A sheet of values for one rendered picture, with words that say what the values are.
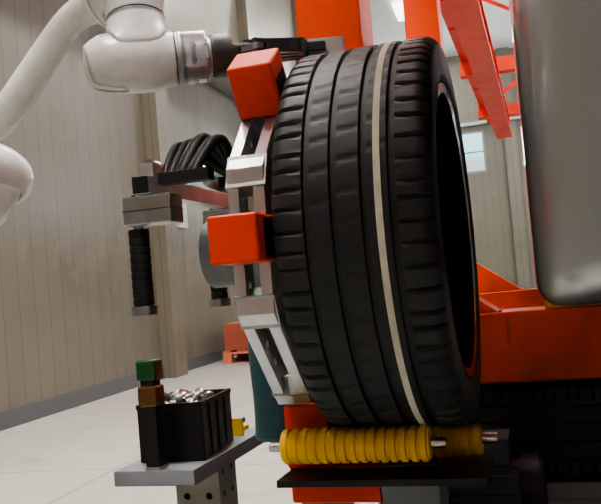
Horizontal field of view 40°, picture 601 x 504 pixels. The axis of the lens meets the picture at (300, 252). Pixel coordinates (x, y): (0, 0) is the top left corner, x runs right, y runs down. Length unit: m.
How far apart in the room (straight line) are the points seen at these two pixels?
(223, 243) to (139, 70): 0.39
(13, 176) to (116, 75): 0.53
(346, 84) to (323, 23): 0.83
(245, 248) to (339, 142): 0.20
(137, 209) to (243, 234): 0.30
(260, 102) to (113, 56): 0.26
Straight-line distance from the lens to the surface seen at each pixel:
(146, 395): 1.62
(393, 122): 1.19
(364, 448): 1.36
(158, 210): 1.39
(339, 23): 2.07
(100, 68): 1.43
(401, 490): 1.46
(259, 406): 1.64
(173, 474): 1.63
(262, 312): 1.24
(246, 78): 1.33
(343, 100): 1.23
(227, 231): 1.16
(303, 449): 1.38
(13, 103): 1.62
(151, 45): 1.43
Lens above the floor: 0.77
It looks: 2 degrees up
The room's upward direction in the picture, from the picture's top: 5 degrees counter-clockwise
